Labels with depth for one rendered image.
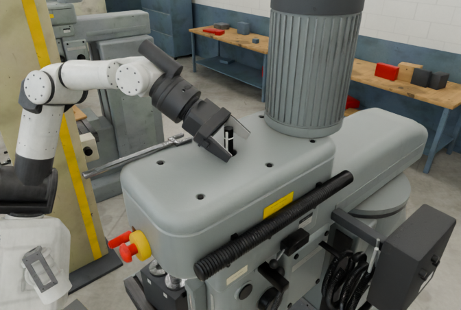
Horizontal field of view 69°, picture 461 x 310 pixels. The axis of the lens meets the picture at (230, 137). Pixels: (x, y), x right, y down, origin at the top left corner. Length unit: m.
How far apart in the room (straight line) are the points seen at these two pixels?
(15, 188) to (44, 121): 0.19
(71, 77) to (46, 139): 0.19
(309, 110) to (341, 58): 0.13
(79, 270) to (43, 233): 2.15
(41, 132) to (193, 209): 0.49
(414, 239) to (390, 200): 0.39
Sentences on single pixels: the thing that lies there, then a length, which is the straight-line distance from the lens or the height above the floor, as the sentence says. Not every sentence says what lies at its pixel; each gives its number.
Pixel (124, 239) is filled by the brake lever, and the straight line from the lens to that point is 0.84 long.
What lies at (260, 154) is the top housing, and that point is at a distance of 0.74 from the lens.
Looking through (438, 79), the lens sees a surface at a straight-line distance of 4.48.
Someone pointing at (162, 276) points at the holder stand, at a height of 1.11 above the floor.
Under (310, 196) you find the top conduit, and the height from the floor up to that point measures 1.81.
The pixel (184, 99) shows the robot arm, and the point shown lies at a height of 2.01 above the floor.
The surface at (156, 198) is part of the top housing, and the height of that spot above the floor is 1.89.
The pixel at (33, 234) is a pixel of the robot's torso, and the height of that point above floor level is 1.65.
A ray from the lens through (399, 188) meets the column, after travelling 1.32.
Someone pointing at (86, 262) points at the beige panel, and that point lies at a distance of 3.15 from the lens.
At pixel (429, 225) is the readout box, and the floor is 1.73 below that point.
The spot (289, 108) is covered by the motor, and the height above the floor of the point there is 1.96.
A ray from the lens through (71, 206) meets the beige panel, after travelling 2.78.
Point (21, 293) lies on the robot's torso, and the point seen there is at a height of 1.56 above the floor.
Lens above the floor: 2.28
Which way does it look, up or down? 29 degrees down
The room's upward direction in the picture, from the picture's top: straight up
